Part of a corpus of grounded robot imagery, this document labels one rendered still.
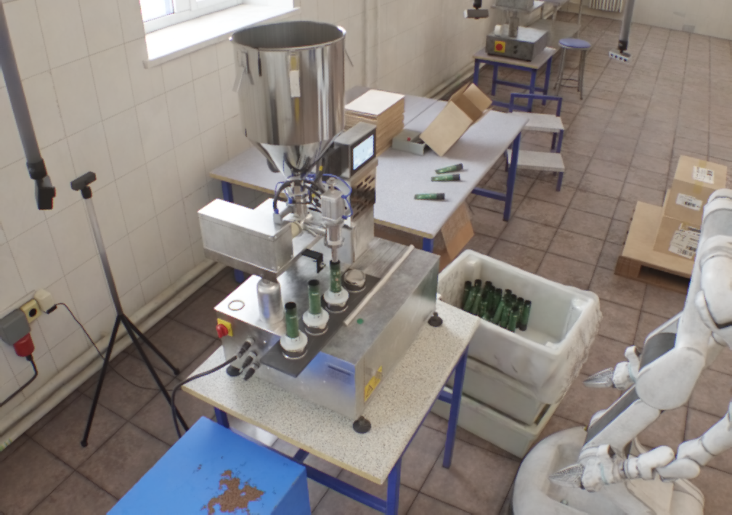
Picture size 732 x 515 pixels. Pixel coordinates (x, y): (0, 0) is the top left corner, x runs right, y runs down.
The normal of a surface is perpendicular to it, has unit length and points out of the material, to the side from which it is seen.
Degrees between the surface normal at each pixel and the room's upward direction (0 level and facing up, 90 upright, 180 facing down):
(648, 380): 85
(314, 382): 90
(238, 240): 90
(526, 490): 45
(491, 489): 0
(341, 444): 0
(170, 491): 0
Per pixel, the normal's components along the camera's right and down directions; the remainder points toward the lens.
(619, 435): -0.49, 0.47
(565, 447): -0.21, 0.26
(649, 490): 0.34, -0.67
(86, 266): 0.88, 0.26
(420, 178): 0.00, -0.84
